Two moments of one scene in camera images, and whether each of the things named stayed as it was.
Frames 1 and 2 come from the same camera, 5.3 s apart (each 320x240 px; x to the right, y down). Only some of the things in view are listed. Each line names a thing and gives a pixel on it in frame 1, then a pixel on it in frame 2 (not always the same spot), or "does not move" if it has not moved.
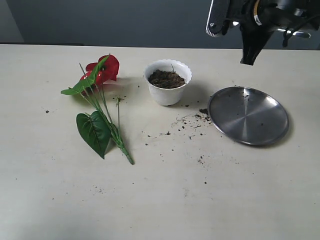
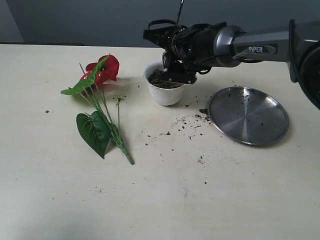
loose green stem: [118, 102] does not move
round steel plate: [249, 115] does not move
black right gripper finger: [254, 38] → [182, 78]
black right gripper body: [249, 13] → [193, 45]
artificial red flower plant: [98, 128] does not move
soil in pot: [165, 79] does not move
